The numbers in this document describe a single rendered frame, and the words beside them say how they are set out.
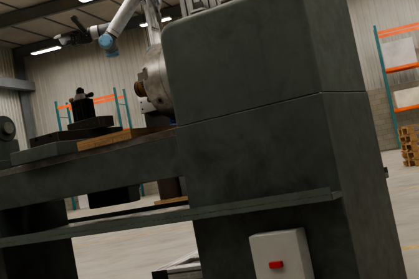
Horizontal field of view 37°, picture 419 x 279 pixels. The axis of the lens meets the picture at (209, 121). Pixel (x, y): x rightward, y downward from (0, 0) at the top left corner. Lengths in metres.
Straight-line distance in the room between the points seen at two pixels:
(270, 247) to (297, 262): 0.10
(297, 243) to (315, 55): 0.62
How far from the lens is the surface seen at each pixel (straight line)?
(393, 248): 2.47
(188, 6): 3.53
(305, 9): 2.14
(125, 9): 3.48
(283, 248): 2.11
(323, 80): 2.13
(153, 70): 2.50
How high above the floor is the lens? 0.70
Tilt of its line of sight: 4 degrees up
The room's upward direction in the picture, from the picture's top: 11 degrees counter-clockwise
